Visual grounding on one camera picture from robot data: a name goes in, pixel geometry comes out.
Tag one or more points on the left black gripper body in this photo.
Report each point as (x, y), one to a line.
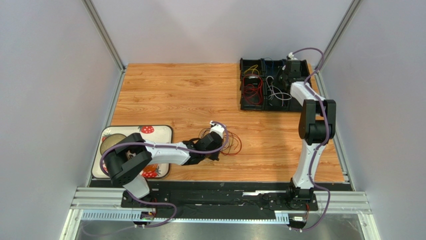
(213, 156)

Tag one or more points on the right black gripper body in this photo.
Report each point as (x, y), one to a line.
(283, 79)

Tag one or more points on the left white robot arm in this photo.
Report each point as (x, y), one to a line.
(124, 161)

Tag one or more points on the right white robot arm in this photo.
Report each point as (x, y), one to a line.
(315, 129)

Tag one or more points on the black six-compartment bin organizer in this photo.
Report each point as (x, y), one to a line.
(259, 85)

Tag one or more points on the strawberry pattern tray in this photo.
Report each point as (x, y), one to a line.
(154, 133)

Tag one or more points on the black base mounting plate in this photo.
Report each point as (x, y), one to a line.
(229, 200)

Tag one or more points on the orange transparent cup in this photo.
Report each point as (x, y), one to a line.
(151, 171)

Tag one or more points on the grey ceramic bowl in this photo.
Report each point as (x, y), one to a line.
(109, 141)

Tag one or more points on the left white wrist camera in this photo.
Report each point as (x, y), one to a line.
(217, 128)

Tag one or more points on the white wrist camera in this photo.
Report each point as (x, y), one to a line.
(217, 128)
(291, 56)

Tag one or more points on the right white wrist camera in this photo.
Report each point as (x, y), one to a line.
(291, 56)

